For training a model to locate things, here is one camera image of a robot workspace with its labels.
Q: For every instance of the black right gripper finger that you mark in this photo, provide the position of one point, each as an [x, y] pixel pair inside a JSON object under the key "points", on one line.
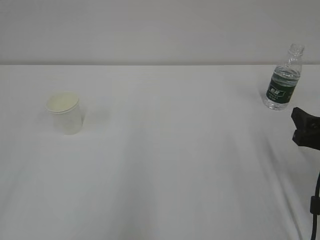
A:
{"points": [[304, 121]]}

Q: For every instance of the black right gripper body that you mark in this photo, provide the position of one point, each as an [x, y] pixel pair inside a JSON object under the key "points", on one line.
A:
{"points": [[307, 138]]}

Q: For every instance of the clear water bottle green label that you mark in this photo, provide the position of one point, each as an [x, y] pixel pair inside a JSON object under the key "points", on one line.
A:
{"points": [[284, 79]]}

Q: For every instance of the white paper cup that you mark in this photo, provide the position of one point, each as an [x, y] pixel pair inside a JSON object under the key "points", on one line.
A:
{"points": [[64, 107]]}

